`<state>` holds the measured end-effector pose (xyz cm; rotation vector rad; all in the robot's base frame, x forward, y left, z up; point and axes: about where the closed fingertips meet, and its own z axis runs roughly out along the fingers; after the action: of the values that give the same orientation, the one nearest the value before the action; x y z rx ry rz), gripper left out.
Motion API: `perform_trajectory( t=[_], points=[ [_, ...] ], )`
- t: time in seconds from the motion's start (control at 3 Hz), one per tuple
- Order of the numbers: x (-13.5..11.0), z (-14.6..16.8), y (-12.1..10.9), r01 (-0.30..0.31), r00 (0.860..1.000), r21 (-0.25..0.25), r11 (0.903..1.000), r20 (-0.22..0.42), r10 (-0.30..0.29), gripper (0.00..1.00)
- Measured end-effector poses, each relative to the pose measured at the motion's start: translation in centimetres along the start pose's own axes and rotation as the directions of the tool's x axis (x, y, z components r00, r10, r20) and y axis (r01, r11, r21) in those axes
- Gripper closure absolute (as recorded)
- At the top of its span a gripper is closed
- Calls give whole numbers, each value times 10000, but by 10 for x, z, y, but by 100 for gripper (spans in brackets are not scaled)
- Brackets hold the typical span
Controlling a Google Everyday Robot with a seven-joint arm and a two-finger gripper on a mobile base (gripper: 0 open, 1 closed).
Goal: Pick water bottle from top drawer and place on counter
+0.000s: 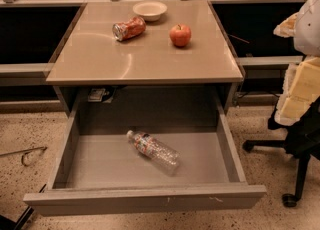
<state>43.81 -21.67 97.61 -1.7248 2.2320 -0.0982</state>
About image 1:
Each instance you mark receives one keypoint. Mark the white bowl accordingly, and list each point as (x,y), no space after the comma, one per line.
(150,11)

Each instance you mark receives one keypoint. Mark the metal hook on floor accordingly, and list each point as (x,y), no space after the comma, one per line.
(28,156)

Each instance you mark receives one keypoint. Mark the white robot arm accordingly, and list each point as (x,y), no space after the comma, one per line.
(307,29)

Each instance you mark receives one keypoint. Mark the red apple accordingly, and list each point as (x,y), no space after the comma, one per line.
(180,35)

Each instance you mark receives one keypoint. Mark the grey open top drawer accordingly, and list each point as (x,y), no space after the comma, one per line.
(97,172)

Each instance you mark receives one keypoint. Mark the clear plastic water bottle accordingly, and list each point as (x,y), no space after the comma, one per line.
(163,156)

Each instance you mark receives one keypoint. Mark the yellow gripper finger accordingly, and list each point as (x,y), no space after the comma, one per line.
(301,88)
(286,28)

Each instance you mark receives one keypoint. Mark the grey cabinet with counter top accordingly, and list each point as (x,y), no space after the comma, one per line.
(92,56)

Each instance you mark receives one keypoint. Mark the crushed orange soda can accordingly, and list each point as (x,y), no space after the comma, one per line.
(126,30)

